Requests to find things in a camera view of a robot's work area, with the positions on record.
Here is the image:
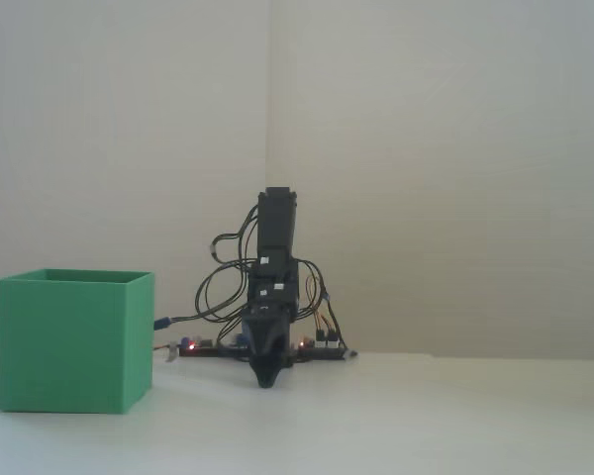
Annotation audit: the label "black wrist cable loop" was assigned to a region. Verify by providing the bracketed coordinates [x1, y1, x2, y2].
[295, 257, 329, 319]

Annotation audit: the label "blue circuit board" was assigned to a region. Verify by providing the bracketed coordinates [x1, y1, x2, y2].
[177, 332, 251, 356]

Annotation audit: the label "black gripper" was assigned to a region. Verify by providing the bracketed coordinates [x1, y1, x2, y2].
[241, 260, 301, 390]

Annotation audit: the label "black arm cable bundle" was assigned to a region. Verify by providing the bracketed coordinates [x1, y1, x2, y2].
[170, 203, 259, 347]

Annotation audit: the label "green plastic bin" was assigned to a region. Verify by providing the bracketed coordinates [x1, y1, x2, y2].
[0, 268, 156, 415]

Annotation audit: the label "circuit board with jumper sockets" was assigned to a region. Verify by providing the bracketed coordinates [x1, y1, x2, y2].
[295, 334, 350, 360]

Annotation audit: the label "black power cable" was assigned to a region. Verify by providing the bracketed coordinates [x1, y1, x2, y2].
[324, 291, 351, 353]

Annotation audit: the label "coloured jumper wires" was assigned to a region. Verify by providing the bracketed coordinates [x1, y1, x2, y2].
[305, 276, 342, 348]

